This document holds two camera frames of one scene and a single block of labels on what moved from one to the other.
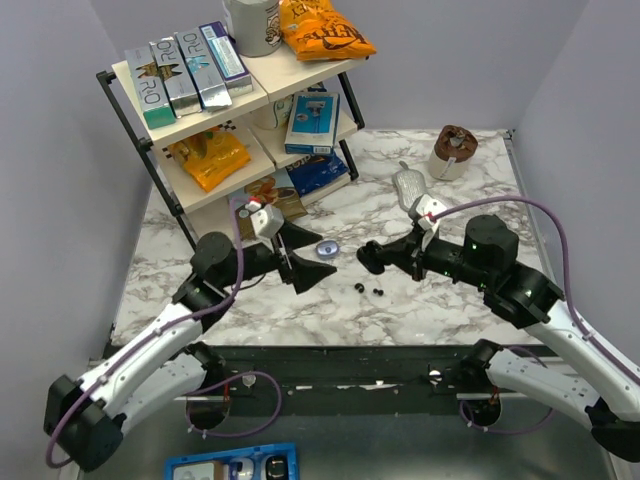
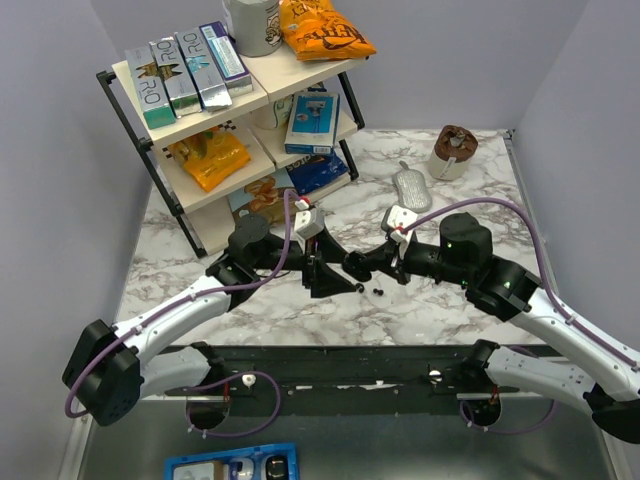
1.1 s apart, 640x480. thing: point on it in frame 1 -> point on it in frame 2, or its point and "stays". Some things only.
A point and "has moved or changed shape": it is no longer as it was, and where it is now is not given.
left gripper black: (301, 273) -> (316, 275)
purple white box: (227, 58) stays
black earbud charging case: (370, 257) has moved or changed shape
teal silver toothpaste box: (154, 97) stays
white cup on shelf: (273, 115) stays
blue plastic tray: (267, 462) stays
